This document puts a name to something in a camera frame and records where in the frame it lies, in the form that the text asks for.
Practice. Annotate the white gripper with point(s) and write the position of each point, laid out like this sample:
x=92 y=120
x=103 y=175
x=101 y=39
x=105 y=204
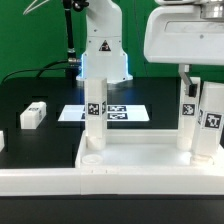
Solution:
x=186 y=34

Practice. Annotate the white desk top tray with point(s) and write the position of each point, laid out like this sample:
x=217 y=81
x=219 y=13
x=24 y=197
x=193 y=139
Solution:
x=140 y=148

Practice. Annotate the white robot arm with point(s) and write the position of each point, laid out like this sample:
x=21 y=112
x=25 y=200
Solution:
x=104 y=55

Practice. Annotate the white marker base plate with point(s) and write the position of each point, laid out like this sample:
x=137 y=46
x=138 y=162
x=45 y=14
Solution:
x=118 y=113

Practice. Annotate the black post with connector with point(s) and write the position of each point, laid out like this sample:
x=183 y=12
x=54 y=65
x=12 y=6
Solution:
x=73 y=70

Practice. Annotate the white front obstacle wall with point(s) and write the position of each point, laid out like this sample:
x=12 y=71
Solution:
x=71 y=181

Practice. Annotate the white obstacle wall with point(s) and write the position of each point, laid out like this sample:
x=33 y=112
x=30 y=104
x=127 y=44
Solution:
x=2 y=142
x=71 y=181

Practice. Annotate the white left obstacle wall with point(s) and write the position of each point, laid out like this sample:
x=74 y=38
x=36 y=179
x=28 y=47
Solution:
x=2 y=142

